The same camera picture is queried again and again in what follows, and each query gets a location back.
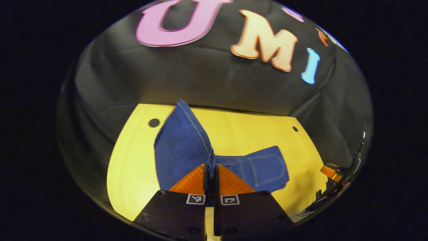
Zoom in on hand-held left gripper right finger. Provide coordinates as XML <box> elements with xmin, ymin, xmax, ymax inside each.
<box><xmin>213</xmin><ymin>163</ymin><xmax>295</xmax><ymax>240</ymax></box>

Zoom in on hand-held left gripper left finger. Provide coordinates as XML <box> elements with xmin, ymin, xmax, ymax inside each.
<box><xmin>133</xmin><ymin>163</ymin><xmax>209</xmax><ymax>241</ymax></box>

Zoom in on blue jeans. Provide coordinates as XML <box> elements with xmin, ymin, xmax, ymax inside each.
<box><xmin>154</xmin><ymin>98</ymin><xmax>290</xmax><ymax>206</ymax></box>

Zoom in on black backdrop cloth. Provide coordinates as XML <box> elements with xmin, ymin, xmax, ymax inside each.
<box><xmin>57</xmin><ymin>0</ymin><xmax>373</xmax><ymax>218</ymax></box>

